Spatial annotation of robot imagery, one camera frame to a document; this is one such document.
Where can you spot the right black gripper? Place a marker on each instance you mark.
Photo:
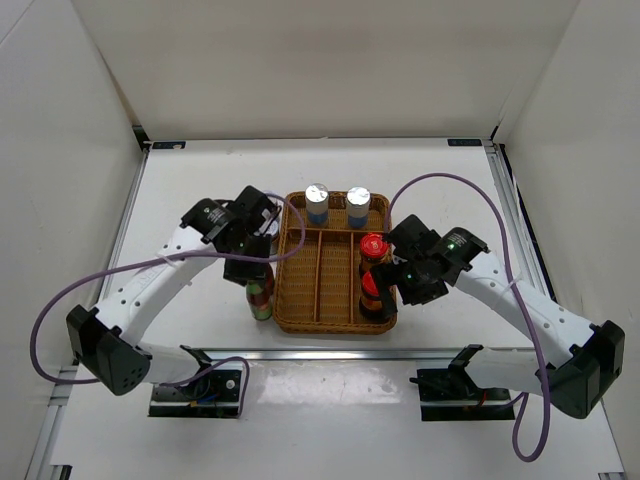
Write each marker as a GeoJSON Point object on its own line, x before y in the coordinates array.
{"type": "Point", "coordinates": [388, 274]}

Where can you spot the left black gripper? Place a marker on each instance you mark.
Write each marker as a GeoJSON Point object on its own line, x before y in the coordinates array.
{"type": "Point", "coordinates": [239, 275]}

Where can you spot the sauce bottle yellow cap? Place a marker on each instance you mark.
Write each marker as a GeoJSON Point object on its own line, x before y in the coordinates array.
{"type": "Point", "coordinates": [269, 281]}
{"type": "Point", "coordinates": [259, 303]}

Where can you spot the red lid chili jar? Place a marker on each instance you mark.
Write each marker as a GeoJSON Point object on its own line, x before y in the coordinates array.
{"type": "Point", "coordinates": [370, 304]}
{"type": "Point", "coordinates": [374, 250]}

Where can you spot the silver lid spice jar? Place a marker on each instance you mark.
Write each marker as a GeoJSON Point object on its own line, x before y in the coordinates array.
{"type": "Point", "coordinates": [357, 206]}
{"type": "Point", "coordinates": [317, 204]}

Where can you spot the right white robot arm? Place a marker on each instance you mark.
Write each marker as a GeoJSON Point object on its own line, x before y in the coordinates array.
{"type": "Point", "coordinates": [574, 361]}

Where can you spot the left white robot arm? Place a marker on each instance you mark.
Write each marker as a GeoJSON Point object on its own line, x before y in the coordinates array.
{"type": "Point", "coordinates": [108, 338]}

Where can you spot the purple lid jar near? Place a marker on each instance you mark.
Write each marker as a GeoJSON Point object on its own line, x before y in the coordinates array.
{"type": "Point", "coordinates": [274, 231]}

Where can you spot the woven wicker divided basket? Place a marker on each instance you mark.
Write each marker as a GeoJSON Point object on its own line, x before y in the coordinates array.
{"type": "Point", "coordinates": [318, 289]}

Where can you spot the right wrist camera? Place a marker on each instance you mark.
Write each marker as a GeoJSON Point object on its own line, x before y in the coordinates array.
{"type": "Point", "coordinates": [412, 239]}

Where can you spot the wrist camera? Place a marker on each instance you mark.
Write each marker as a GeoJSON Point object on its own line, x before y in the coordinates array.
{"type": "Point", "coordinates": [255, 209]}
{"type": "Point", "coordinates": [412, 239]}

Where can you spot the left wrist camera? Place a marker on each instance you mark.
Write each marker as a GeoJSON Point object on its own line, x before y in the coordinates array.
{"type": "Point", "coordinates": [255, 209]}

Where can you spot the aluminium table rail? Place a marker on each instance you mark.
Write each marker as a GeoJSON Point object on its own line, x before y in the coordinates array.
{"type": "Point", "coordinates": [341, 354]}

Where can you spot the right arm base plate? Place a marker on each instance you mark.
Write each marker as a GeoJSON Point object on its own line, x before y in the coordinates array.
{"type": "Point", "coordinates": [440, 401]}

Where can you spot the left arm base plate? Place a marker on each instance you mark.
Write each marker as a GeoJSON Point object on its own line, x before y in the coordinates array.
{"type": "Point", "coordinates": [219, 395]}

